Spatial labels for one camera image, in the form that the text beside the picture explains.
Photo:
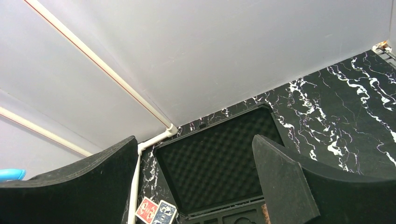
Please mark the brown poker chip stack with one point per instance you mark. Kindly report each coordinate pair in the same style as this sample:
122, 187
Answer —
265, 214

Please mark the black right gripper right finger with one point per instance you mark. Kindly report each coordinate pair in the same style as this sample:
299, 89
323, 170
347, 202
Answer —
299, 190

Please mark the black foam-lined poker case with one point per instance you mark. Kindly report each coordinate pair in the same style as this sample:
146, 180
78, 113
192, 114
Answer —
211, 173

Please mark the blue playing card deck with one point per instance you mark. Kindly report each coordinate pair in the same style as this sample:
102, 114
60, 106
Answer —
165, 213

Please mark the white PVC pipe frame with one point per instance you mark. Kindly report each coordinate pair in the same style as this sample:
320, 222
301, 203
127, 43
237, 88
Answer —
171, 130

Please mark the red playing card deck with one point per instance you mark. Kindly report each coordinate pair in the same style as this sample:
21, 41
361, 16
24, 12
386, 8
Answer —
146, 211

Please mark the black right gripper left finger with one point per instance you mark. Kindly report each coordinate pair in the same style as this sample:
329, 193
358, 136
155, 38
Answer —
93, 190

